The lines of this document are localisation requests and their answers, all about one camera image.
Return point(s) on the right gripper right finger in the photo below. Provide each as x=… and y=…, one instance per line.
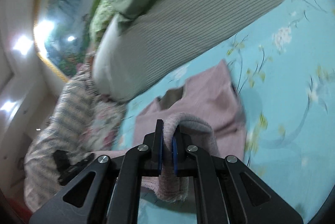
x=226, y=190

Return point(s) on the plaid checked pillow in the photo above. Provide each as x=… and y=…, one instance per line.
x=72, y=114

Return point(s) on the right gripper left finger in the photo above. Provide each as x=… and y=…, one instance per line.
x=107, y=190

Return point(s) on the small floral pillow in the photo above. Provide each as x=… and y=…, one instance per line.
x=103, y=128

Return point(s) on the grey-green striped pillow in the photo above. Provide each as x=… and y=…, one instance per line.
x=170, y=34

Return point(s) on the blue floral bed sheet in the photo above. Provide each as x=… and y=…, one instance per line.
x=282, y=66

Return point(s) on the framed landscape painting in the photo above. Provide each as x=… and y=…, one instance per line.
x=61, y=33

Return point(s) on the pink fuzzy garment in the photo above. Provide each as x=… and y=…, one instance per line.
x=206, y=108

